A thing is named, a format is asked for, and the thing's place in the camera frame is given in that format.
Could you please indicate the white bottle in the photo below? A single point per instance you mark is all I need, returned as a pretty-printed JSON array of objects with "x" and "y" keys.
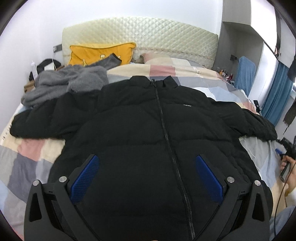
[{"x": 34, "y": 70}]

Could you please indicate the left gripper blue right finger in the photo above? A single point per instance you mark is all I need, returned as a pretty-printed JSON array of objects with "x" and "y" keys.
[{"x": 215, "y": 184}]

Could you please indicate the black puffer jacket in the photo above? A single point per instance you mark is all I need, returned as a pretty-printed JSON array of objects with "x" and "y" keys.
[{"x": 147, "y": 134}]

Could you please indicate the blue curtain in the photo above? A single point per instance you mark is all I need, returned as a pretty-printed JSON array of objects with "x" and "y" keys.
[{"x": 278, "y": 95}]

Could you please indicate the patchwork checked duvet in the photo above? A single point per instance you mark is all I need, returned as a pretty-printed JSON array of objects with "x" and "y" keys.
[{"x": 24, "y": 160}]

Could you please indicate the yellow pillow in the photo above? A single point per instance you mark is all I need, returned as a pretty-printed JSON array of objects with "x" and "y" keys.
[{"x": 90, "y": 53}]

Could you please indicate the pink patterned pillow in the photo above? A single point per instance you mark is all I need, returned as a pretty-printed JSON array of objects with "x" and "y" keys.
[{"x": 150, "y": 56}]

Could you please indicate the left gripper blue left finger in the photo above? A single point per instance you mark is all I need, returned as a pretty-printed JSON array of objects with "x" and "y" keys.
[{"x": 72, "y": 189}]

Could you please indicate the grey wardrobe cabinet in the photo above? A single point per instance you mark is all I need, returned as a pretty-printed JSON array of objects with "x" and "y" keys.
[{"x": 255, "y": 30}]

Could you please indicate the wooden nightstand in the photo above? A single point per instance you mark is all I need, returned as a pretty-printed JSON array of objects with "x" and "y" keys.
[{"x": 29, "y": 86}]

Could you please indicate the black tripod stand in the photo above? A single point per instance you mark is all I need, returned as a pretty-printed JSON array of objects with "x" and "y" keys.
[{"x": 257, "y": 106}]

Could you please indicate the black bag on nightstand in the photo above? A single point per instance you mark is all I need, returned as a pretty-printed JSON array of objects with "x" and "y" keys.
[{"x": 47, "y": 64}]

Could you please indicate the right hand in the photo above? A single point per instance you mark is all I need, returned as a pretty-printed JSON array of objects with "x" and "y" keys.
[{"x": 290, "y": 171}]

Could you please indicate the blue towel on chair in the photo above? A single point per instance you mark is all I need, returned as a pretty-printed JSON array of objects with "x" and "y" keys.
[{"x": 245, "y": 75}]

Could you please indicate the grey fleece garment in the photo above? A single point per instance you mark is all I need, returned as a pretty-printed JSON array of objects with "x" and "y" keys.
[{"x": 52, "y": 84}]

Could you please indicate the cream quilted headboard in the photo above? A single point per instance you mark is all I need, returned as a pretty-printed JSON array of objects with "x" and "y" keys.
[{"x": 162, "y": 36}]

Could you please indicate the wall socket panel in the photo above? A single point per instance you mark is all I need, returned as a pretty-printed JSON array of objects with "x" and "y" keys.
[{"x": 57, "y": 48}]

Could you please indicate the blue jeans legs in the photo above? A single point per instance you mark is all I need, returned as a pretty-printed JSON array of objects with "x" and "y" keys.
[{"x": 280, "y": 221}]

